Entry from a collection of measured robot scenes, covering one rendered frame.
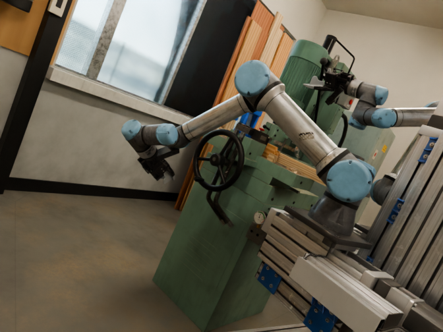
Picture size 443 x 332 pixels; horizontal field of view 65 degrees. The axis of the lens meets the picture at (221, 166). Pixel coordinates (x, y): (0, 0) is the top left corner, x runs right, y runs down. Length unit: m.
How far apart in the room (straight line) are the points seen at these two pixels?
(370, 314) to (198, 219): 1.12
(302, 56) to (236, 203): 0.78
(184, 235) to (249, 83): 1.06
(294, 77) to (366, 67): 2.63
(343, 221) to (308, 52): 0.95
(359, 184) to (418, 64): 3.36
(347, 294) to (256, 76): 0.65
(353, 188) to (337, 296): 0.28
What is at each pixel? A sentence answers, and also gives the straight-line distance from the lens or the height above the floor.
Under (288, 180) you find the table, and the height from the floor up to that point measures 0.86.
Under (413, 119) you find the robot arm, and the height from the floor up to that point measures 1.29.
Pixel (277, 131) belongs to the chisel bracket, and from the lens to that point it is 1.83.
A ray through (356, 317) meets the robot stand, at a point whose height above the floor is 0.69.
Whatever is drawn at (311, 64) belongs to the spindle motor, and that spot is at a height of 1.41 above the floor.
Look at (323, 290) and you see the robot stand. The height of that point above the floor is 0.69.
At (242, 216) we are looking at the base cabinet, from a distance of 1.70.
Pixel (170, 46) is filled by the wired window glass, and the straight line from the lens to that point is 3.06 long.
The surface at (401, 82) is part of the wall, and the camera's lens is 4.27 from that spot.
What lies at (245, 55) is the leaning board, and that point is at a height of 1.61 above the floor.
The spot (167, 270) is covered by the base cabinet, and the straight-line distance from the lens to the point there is 2.02.
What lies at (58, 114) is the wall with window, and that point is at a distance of 2.59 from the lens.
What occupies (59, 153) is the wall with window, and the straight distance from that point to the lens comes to 2.70.
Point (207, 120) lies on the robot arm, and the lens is 1.30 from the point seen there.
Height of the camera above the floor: 1.00
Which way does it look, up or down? 8 degrees down
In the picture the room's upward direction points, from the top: 24 degrees clockwise
